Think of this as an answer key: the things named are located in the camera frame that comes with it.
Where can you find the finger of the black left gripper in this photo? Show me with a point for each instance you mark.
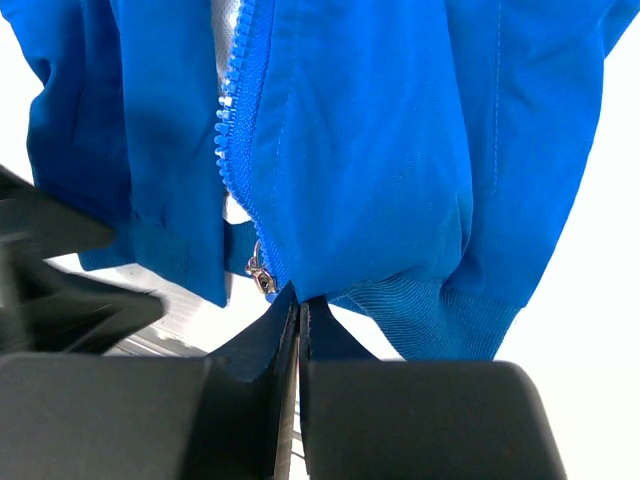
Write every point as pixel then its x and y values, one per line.
pixel 27 212
pixel 44 309

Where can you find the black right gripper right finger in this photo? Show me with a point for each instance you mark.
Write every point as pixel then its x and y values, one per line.
pixel 365 418

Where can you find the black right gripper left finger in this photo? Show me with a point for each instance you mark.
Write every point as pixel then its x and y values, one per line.
pixel 226 415

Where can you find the blue white red jacket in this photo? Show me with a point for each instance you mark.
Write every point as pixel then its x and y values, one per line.
pixel 412 161

